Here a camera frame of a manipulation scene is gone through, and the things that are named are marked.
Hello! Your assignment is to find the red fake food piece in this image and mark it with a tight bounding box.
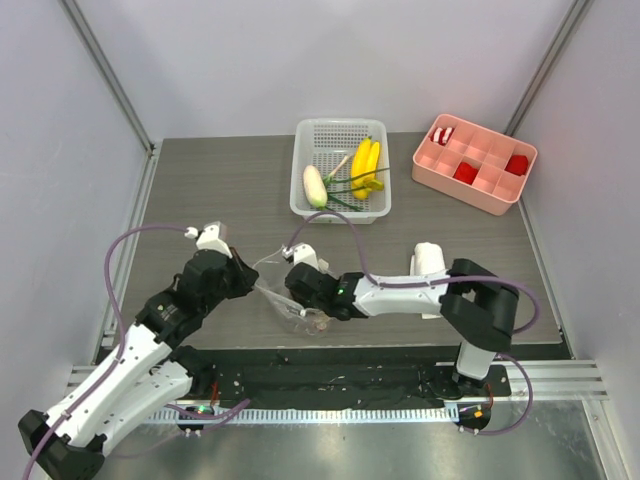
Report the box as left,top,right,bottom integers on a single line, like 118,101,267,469
453,161,479,185
505,154,529,176

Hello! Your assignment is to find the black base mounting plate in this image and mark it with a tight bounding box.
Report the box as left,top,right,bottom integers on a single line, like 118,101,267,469
185,346,512,411

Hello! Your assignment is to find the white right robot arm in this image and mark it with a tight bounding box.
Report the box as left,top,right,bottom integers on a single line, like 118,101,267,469
284,259,519,395

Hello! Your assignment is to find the white perforated plastic basket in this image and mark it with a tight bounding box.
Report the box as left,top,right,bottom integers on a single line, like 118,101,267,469
289,118,391,224

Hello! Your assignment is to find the red white striped fake food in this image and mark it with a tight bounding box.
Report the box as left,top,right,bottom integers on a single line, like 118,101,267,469
431,126,455,146

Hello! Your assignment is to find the pink divided organizer box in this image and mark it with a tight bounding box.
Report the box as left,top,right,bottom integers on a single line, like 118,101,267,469
412,114,538,216

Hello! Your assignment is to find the rolled white towel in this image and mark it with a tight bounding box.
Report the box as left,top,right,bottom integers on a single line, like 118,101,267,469
410,242,446,276

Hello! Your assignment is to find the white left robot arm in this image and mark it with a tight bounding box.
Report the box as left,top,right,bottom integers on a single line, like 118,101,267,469
18,250,259,479

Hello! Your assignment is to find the yellow fake banana bunch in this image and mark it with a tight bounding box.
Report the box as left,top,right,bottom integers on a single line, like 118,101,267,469
350,137,384,200

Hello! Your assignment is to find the clear dotted zip top bag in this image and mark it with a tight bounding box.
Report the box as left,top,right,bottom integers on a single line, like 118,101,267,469
251,247,335,337

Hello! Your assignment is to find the green fake vegetable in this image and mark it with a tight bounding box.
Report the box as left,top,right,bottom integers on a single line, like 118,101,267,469
322,155,388,211

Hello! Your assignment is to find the white fake radish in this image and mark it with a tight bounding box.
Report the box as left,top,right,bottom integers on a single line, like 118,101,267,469
302,165,328,209

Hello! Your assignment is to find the perforated aluminium cable rail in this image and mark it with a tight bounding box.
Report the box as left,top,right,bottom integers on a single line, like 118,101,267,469
149,405,460,425

